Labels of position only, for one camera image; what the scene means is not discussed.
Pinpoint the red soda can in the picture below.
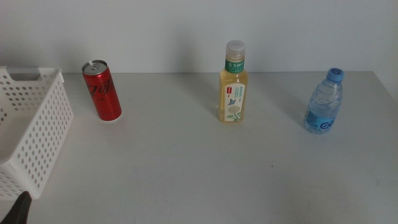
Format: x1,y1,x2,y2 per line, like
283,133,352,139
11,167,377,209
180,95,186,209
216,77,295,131
81,59,123,122

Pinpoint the yellow tea bottle green label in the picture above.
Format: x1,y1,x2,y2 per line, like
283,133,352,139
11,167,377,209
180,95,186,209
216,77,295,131
218,40,249,123

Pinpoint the clear water bottle blue cap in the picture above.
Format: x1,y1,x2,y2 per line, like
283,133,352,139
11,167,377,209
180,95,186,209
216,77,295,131
303,67,345,135

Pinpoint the white perforated plastic basket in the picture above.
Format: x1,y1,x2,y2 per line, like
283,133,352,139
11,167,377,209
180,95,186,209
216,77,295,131
0,65,75,200

